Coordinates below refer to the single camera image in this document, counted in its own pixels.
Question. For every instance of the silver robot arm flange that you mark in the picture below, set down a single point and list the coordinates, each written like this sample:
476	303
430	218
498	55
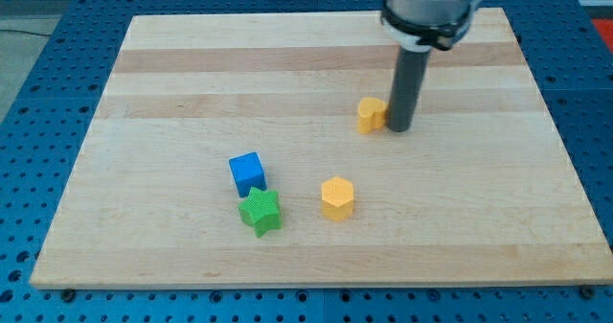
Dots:
421	25

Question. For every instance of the yellow hexagon block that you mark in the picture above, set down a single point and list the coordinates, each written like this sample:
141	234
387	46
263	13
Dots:
337	197

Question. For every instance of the blue cube block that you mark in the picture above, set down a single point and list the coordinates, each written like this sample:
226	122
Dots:
248	173

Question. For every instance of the green star block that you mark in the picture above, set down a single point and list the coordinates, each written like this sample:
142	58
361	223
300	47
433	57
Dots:
261	211

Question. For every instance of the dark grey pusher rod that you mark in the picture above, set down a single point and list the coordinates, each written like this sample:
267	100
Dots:
407	81

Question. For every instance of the yellow heart block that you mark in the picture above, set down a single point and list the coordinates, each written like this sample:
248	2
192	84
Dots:
371	113

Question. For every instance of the light wooden board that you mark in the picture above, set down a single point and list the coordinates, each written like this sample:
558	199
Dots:
479	192

